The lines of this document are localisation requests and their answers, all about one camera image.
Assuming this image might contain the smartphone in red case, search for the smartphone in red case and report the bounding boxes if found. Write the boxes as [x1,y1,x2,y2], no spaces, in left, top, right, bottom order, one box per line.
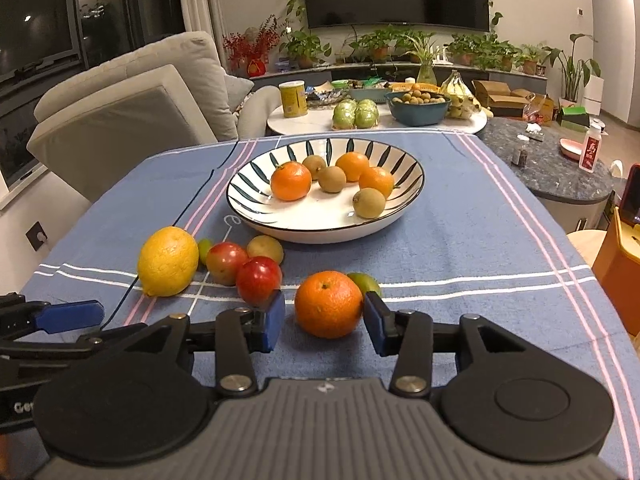
[625,162,640,223]

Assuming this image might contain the round wooden side table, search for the round wooden side table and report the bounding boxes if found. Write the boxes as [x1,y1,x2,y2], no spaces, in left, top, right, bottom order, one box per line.
[567,229,640,366]

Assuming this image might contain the bunch of bananas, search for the bunch of bananas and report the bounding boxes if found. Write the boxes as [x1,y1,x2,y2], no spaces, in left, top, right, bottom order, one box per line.
[440,70,483,120]

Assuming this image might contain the dark framed window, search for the dark framed window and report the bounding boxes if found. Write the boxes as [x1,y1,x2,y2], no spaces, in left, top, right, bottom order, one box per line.
[0,0,188,211]

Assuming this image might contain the spider plant in glass vase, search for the spider plant in glass vase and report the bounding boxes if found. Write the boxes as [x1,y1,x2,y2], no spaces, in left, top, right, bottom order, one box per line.
[402,32,441,86]

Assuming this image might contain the red berry plant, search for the red berry plant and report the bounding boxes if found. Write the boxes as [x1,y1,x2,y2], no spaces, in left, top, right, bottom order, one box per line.
[222,15,282,77]

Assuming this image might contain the blue striped tablecloth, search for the blue striped tablecloth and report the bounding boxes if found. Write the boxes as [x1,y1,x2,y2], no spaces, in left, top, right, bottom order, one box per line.
[19,127,636,480]

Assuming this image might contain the orange storage box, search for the orange storage box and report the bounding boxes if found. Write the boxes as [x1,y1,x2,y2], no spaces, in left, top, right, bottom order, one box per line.
[592,207,640,338]

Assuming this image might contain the white round coffee table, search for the white round coffee table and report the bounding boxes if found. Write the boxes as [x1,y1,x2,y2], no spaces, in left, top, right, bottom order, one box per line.
[266,102,488,135]

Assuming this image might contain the pink dish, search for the pink dish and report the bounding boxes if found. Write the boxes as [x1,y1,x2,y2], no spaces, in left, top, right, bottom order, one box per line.
[560,137,588,161]

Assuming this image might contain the green plastic basket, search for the green plastic basket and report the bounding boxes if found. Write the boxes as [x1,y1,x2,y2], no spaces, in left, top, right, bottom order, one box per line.
[346,80,396,104]

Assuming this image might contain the yellow can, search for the yellow can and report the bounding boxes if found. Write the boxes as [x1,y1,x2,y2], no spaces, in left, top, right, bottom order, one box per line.
[278,80,307,119]

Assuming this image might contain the brown kiwi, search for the brown kiwi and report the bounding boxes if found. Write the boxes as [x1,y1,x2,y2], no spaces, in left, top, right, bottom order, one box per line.
[302,155,327,181]
[352,188,387,219]
[318,165,347,194]
[246,235,285,265]

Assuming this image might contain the black wall outlet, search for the black wall outlet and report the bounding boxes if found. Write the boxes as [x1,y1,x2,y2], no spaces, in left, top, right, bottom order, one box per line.
[26,220,48,253]

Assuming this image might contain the green box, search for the green box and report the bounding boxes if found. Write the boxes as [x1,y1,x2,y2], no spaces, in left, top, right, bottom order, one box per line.
[557,105,591,133]

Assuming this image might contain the pile of longans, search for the pile of longans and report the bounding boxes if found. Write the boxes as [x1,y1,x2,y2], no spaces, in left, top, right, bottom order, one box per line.
[391,91,446,106]

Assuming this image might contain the green potted plant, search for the green potted plant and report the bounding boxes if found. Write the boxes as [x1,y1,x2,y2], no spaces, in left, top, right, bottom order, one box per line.
[517,44,546,76]
[347,27,406,63]
[279,30,332,69]
[445,32,521,71]

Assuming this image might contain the striped ceramic bowl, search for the striped ceramic bowl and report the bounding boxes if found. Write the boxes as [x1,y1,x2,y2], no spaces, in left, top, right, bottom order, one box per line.
[226,138,426,245]

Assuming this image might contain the pile of foil snack packets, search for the pile of foil snack packets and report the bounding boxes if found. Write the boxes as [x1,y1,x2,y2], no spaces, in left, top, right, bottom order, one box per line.
[305,85,351,108]

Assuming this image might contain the grey throw pillow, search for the grey throw pillow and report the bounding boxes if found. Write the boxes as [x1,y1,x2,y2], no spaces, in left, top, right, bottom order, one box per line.
[224,71,255,116]

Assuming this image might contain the yellow plastic basket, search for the yellow plastic basket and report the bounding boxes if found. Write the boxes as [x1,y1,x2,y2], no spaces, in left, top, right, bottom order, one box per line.
[387,81,441,95]

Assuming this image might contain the beige recliner armchair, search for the beige recliner armchair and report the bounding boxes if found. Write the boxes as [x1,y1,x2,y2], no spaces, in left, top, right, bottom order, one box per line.
[26,31,283,203]

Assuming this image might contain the dark marble round table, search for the dark marble round table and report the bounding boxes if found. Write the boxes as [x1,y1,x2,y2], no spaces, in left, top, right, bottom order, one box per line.
[477,117,615,233]

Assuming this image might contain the small orange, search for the small orange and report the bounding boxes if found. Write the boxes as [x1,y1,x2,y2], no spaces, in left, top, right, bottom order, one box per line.
[270,161,312,202]
[335,152,371,182]
[358,166,396,198]

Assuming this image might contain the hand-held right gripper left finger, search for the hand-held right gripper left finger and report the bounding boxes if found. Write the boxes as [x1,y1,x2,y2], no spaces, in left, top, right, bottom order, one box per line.
[97,290,287,396]

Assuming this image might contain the yellow lemon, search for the yellow lemon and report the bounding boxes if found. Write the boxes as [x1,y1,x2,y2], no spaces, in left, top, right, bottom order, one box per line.
[137,226,200,297]

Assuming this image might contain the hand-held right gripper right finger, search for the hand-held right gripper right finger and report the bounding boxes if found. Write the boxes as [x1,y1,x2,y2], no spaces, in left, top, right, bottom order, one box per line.
[363,291,543,397]

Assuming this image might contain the small cardboard box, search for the small cardboard box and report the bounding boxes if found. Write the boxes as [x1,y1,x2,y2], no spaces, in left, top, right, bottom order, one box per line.
[512,88,558,126]

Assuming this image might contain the large orange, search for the large orange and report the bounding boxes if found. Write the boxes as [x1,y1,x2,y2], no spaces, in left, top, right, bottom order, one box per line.
[294,270,364,339]

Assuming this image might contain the tall leafy plant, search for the tall leafy plant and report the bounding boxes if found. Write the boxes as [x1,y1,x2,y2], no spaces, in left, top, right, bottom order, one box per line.
[542,32,601,106]

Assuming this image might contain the red plum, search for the red plum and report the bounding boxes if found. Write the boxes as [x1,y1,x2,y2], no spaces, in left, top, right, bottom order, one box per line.
[206,241,249,287]
[236,256,283,307]

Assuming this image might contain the open cardboard box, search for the open cardboard box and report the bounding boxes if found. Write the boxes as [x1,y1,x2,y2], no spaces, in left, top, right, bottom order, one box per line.
[472,79,531,118]

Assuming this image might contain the white bottle red label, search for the white bottle red label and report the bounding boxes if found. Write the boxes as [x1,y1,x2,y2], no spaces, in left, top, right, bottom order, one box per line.
[580,122,602,175]

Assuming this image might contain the white curtain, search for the white curtain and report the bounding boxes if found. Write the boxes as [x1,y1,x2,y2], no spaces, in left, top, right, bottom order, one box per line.
[177,0,226,68]

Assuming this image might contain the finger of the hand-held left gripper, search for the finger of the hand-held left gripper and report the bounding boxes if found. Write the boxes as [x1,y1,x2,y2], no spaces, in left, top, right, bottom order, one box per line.
[0,294,106,336]
[0,324,147,376]

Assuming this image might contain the grey television cabinet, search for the grey television cabinet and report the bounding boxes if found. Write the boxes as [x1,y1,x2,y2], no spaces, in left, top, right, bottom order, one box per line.
[245,57,548,93]

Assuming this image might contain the blue fruit bowl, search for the blue fruit bowl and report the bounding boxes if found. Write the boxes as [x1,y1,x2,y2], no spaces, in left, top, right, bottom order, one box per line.
[385,91,451,127]

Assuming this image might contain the white air purifier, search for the white air purifier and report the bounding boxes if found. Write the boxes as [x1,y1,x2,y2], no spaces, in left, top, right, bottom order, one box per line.
[582,75,603,116]

